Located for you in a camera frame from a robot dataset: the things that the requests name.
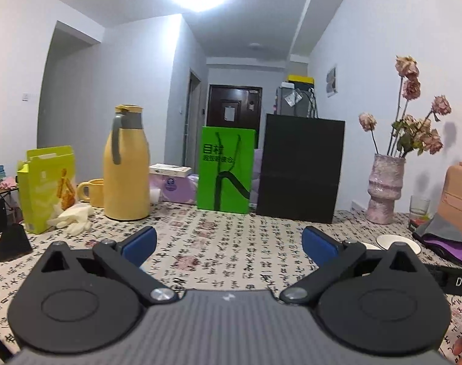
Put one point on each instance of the white paper note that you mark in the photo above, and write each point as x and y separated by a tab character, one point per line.
293	99

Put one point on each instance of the clear drinking glass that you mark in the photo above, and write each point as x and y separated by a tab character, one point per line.
419	207

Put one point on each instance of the pink hard suitcase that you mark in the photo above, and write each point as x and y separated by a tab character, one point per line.
459	197

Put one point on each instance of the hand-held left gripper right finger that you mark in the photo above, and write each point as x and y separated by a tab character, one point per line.
318	245

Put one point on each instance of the grey room door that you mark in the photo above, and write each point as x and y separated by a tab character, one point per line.
195	121

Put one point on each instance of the flat white box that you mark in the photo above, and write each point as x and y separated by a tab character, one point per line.
170	169

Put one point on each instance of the grey and purple cloth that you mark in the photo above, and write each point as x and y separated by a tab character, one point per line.
444	232

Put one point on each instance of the purple tissue pack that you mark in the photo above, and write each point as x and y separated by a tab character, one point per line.
177	189

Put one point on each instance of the grey refrigerator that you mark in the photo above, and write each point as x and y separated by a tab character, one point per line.
280	100

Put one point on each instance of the yellow thermos jug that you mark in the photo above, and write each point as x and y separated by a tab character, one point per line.
126	175

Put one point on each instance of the dried pink roses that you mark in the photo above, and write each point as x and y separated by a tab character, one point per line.
417	137

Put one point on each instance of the calligraphy printed tablecloth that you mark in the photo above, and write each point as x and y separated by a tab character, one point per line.
215	243

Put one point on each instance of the yellow-green snack box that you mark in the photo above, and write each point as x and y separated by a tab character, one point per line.
40	190

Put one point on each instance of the dark entrance door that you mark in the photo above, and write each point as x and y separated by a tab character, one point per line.
215	121

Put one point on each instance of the white plate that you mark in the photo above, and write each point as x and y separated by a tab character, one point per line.
398	241

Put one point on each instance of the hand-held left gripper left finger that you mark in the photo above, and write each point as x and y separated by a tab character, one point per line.
139	245

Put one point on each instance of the framed wall picture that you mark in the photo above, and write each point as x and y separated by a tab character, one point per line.
331	81

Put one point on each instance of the yellow mug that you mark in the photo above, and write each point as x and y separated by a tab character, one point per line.
94	194

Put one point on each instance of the green paper bag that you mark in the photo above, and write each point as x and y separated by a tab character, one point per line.
223	167

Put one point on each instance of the white rubber gloves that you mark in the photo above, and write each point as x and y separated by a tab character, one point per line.
73	216

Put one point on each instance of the black paper bag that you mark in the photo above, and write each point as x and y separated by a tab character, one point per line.
299	167

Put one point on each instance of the yellow and black box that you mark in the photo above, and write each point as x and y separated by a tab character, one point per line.
301	80

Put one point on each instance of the red and green box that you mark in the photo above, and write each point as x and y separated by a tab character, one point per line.
415	225

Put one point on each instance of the pink textured vase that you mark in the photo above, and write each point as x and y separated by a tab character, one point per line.
385	186

